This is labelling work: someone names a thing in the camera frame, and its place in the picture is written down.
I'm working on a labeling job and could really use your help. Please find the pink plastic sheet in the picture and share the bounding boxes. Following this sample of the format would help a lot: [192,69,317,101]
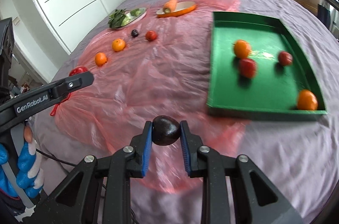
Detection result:
[54,0,252,194]

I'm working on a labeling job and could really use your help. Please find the dark tote bag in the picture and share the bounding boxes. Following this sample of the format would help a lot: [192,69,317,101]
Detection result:
[316,3,331,29]

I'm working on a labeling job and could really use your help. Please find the orange oval dish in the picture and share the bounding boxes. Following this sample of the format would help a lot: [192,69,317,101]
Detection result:
[156,1,197,18]

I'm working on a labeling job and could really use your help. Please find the black cable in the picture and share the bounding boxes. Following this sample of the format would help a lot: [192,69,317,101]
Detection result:
[34,148,80,167]

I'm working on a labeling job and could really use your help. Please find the dark leafy bok choy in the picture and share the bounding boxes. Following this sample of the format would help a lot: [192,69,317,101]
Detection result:
[108,9,128,29]

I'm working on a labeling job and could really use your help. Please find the carrot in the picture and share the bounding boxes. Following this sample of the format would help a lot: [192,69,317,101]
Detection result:
[163,0,178,14]

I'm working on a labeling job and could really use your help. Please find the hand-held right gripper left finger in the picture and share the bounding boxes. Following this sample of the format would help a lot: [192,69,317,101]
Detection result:
[32,121,154,224]

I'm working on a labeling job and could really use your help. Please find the green cardboard box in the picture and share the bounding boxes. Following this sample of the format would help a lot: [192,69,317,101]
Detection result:
[207,11,327,121]

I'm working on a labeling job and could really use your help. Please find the orange mandarin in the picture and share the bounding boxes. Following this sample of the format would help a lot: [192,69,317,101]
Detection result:
[297,90,318,111]
[95,53,108,66]
[233,39,252,59]
[112,39,126,52]

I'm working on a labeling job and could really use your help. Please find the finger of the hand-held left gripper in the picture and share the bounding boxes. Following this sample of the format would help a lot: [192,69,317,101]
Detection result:
[50,71,95,104]

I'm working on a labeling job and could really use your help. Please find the white plate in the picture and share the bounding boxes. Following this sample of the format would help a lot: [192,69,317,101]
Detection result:
[110,7,147,28]

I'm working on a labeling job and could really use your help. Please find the person's left hand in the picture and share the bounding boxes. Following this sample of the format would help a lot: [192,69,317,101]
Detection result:
[0,126,44,199]

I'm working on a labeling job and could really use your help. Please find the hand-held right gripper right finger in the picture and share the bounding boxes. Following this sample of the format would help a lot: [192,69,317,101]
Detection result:
[179,120,304,224]

